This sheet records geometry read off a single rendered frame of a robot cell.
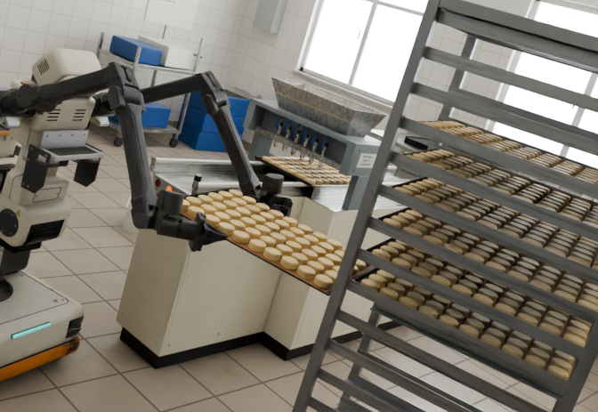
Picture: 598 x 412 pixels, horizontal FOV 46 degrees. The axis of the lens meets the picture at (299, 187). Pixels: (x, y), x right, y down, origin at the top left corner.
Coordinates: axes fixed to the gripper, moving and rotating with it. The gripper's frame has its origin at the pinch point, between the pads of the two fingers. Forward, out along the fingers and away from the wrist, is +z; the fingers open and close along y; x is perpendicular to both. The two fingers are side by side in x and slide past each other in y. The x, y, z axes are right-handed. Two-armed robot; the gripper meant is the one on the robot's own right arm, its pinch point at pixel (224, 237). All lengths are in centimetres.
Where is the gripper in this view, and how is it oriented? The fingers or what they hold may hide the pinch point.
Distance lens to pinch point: 208.9
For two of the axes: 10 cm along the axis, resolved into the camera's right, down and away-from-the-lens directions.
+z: 9.1, 2.1, 3.6
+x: -2.8, -3.3, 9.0
